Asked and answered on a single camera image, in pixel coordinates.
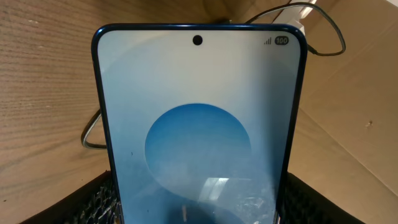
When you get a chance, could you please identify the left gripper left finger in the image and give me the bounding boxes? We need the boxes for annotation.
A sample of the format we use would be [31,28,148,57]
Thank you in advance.
[22,171,121,224]

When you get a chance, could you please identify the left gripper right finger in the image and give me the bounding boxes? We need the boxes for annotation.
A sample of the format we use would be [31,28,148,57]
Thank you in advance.
[278,173,364,224]

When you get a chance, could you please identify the blue Samsung Galaxy smartphone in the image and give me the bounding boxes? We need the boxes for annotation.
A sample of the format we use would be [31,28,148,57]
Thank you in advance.
[91,24,307,224]

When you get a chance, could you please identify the black USB charging cable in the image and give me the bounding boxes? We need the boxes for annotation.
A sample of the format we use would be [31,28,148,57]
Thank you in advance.
[80,1,347,150]

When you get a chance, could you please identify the white power strip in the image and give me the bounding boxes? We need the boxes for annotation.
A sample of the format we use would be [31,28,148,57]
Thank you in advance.
[272,6,312,34]

